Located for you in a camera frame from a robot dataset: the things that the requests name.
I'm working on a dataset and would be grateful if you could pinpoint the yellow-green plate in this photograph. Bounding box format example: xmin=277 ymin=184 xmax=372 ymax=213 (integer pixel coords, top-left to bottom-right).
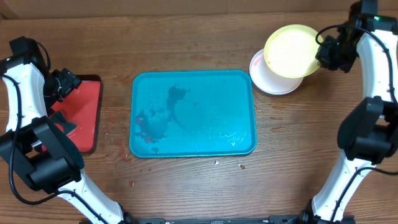
xmin=264 ymin=24 xmax=320 ymax=78

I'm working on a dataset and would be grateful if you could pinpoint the teal plastic serving tray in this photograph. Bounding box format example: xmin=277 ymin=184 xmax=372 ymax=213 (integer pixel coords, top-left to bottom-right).
xmin=129 ymin=70 xmax=257 ymax=159

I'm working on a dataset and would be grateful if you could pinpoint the white plate with red stain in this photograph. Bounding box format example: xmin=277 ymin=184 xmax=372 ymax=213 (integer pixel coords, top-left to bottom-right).
xmin=249 ymin=49 xmax=303 ymax=95

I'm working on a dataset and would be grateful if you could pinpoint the dark tray with red liquid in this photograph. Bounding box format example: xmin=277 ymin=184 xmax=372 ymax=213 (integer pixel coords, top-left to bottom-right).
xmin=50 ymin=75 xmax=103 ymax=154

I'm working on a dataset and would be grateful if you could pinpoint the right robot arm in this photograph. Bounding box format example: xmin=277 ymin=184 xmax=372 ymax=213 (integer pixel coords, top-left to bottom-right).
xmin=296 ymin=0 xmax=397 ymax=223

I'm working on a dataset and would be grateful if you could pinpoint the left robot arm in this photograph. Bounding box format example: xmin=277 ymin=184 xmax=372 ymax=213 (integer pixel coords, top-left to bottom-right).
xmin=1 ymin=36 xmax=135 ymax=223

